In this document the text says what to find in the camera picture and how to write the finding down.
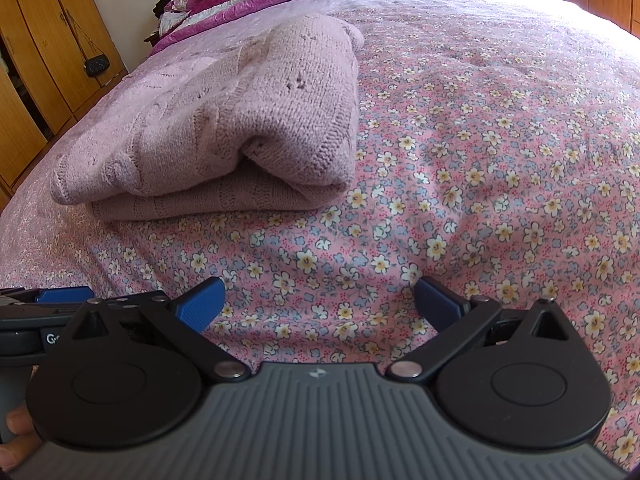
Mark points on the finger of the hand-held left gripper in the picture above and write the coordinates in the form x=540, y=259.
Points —
x=65, y=294

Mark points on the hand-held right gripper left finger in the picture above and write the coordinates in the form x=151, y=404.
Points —
x=200, y=306

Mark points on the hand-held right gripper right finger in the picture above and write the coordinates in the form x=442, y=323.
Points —
x=436, y=305

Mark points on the pink knit cardigan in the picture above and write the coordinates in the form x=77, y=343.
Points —
x=225, y=125

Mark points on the person's left hand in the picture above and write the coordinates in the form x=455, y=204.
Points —
x=22, y=422

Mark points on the pink floral bedsheet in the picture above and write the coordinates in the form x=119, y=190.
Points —
x=475, y=160

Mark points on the black handbag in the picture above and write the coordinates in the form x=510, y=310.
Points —
x=97, y=66

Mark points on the wooden wardrobe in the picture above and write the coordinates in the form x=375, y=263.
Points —
x=40, y=35

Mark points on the dark wooden nightstand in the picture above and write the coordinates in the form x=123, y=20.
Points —
x=152, y=39

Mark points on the magenta and white quilt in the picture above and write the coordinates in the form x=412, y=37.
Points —
x=240, y=0

